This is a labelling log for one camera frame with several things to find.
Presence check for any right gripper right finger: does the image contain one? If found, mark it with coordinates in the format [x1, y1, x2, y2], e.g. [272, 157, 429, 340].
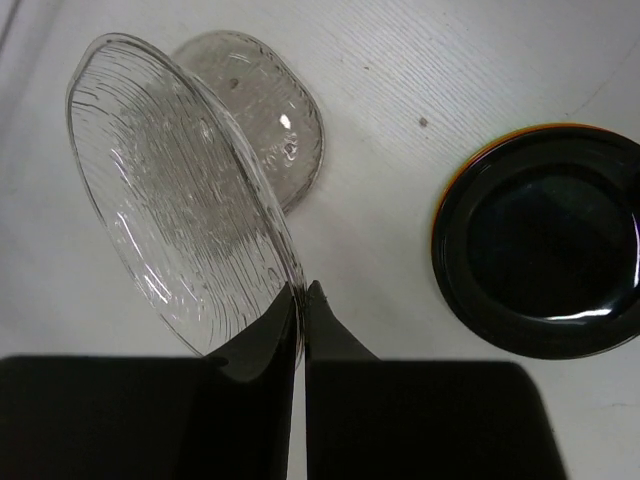
[305, 282, 566, 479]

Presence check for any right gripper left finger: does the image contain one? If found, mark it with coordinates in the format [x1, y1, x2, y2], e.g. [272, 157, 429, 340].
[1, 288, 297, 479]

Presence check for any black plate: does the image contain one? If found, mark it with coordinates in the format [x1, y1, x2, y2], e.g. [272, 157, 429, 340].
[432, 128, 639, 360]

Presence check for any grey plate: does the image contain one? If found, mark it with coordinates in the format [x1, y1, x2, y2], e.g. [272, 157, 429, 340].
[171, 30, 325, 214]

